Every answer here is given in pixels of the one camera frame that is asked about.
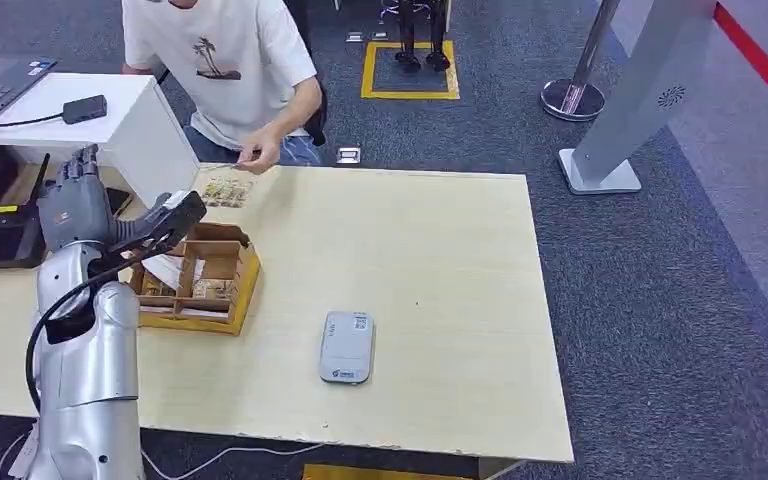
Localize person's left hand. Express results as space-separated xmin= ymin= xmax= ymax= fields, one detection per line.
xmin=236 ymin=123 xmax=287 ymax=176

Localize red floor tape line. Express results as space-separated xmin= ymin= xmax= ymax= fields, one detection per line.
xmin=713 ymin=0 xmax=768 ymax=128

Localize black adapter with cable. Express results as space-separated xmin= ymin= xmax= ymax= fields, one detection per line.
xmin=0 ymin=93 xmax=109 ymax=130

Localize wooden card box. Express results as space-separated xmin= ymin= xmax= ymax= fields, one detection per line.
xmin=126 ymin=221 xmax=263 ymax=338

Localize white cabinet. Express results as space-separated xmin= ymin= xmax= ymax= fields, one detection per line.
xmin=0 ymin=72 xmax=202 ymax=209

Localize yellow floor tape square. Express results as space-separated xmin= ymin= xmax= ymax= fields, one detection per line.
xmin=360 ymin=39 xmax=462 ymax=101

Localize black robot legs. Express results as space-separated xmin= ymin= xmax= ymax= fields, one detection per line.
xmin=393 ymin=0 xmax=454 ymax=73

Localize person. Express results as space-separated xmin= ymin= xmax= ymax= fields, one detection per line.
xmin=120 ymin=0 xmax=326 ymax=176

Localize grey card reader device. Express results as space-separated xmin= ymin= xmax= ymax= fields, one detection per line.
xmin=318 ymin=309 xmax=377 ymax=386

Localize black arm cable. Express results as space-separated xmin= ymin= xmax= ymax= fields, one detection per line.
xmin=24 ymin=246 xmax=168 ymax=413

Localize black smartphone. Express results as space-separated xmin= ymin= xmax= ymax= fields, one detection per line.
xmin=104 ymin=186 xmax=135 ymax=219

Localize white card in box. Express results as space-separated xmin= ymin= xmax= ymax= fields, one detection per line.
xmin=140 ymin=254 xmax=206 ymax=293

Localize grey kiosk stand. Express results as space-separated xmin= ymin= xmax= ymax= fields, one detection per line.
xmin=558 ymin=0 xmax=721 ymax=196

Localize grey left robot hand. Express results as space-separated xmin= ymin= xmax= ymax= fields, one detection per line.
xmin=36 ymin=143 xmax=161 ymax=254

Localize chrome stanchion post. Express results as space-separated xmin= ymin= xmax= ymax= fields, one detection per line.
xmin=539 ymin=0 xmax=624 ymax=123

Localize white cable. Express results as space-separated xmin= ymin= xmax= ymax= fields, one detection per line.
xmin=0 ymin=430 xmax=326 ymax=480

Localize printed card in box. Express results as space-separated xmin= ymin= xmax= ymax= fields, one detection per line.
xmin=190 ymin=278 xmax=238 ymax=303

